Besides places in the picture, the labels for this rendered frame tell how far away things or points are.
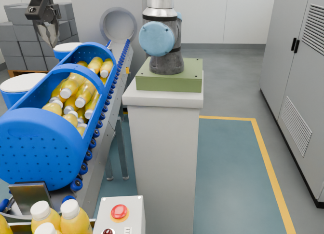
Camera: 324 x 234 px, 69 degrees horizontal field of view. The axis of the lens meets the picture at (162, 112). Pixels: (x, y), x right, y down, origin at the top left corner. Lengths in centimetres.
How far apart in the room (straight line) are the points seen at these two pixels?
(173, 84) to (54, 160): 50
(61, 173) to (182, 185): 60
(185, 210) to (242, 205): 81
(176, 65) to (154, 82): 11
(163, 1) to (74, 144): 51
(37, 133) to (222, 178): 174
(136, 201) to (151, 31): 50
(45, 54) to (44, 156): 393
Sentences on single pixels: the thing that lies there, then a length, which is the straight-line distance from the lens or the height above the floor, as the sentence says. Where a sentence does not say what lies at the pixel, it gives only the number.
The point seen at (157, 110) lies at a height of 108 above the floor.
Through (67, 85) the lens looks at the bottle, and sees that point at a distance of 108.
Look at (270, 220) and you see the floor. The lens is 204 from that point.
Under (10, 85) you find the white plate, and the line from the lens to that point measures 162.
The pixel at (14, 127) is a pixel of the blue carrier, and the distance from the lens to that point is 77.
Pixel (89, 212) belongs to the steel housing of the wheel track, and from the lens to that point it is 92.
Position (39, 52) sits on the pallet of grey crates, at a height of 47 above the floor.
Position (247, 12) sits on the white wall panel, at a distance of 584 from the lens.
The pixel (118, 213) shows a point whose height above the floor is 111.
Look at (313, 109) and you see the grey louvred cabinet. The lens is 218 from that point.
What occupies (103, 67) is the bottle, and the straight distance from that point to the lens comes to 136.
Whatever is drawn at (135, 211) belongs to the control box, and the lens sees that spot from 58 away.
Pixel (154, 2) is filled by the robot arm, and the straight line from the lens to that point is 80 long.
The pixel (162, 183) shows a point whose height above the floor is 68.
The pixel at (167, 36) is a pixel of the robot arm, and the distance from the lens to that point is 78.
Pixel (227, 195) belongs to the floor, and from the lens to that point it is 210.
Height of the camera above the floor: 156
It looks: 30 degrees down
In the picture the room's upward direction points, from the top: 2 degrees counter-clockwise
